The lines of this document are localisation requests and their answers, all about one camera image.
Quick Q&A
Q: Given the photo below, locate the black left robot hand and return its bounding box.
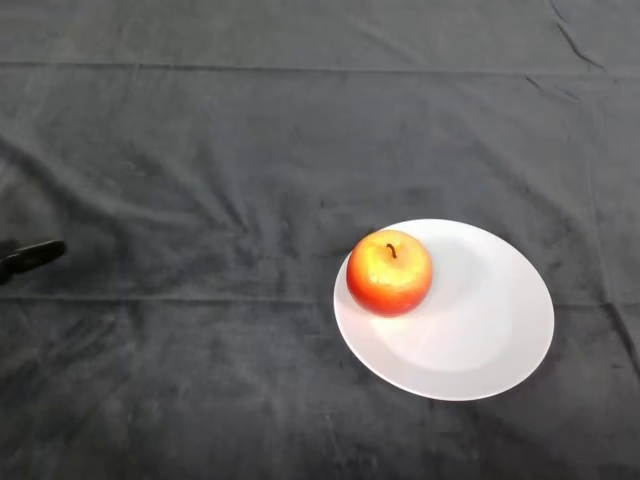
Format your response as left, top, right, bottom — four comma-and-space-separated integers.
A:
0, 239, 67, 286

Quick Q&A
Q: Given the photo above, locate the red yellow apple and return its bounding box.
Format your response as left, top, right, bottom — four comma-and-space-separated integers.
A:
346, 230, 434, 318

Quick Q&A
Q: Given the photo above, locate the white round plate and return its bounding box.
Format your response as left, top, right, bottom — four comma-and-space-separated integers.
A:
333, 218, 555, 402

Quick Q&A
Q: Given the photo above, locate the black cloth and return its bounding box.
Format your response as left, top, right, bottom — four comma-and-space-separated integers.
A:
0, 0, 640, 480

